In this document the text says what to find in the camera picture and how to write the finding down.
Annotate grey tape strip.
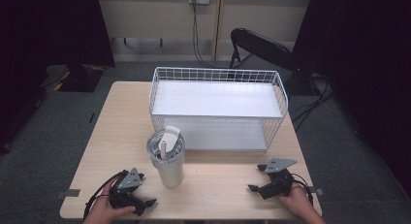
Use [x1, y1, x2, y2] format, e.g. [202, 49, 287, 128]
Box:
[55, 188, 81, 200]
[308, 185, 325, 197]

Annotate white tumbler cup with straw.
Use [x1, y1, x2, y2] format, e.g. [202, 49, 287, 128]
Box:
[145, 125, 186, 189]

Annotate person's right hand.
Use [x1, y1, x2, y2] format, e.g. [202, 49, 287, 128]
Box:
[278, 182, 319, 222]

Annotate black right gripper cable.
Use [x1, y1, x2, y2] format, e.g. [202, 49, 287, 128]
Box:
[289, 172, 315, 207]

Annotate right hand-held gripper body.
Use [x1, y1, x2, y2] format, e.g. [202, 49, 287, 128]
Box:
[258, 157, 299, 201]

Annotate black floor cables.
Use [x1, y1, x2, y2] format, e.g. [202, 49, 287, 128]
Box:
[289, 73, 335, 132]

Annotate person's left hand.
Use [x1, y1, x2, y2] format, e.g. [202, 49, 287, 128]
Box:
[82, 178, 137, 224]

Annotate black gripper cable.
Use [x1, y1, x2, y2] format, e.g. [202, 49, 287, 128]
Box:
[82, 170, 129, 221]
[289, 172, 315, 207]

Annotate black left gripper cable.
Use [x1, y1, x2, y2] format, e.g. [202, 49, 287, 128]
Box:
[82, 170, 129, 221]

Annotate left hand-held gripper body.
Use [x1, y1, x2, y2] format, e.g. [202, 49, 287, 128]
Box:
[109, 167, 146, 216]

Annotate black folding chair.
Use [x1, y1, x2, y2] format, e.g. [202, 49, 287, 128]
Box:
[228, 27, 297, 71]

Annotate white wire basket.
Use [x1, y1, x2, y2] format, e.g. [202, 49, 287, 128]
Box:
[147, 66, 290, 153]

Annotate dark stand base yellow tape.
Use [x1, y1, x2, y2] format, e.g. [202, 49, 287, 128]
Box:
[41, 63, 106, 93]

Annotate black curtain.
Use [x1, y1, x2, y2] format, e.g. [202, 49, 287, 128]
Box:
[0, 0, 116, 154]
[291, 0, 411, 199]

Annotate black wall cable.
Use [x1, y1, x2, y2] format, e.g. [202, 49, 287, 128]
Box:
[191, 0, 229, 70]

